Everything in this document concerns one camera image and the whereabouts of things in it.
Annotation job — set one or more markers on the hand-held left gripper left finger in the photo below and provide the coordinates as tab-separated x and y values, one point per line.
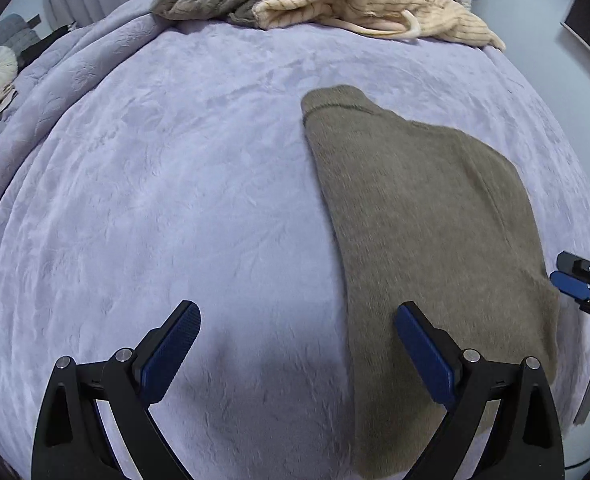
170	355

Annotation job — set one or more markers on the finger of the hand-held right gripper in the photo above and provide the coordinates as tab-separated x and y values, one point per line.
570	284
572	261

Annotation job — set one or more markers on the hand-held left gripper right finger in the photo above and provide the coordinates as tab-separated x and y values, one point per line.
425	355

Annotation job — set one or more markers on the olive knitted sweater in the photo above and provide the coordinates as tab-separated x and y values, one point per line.
415	210

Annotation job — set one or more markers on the lavender plush blanket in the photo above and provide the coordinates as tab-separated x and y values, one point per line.
175	185

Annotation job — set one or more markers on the grey ribbed cushion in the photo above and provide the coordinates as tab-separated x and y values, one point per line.
17	32

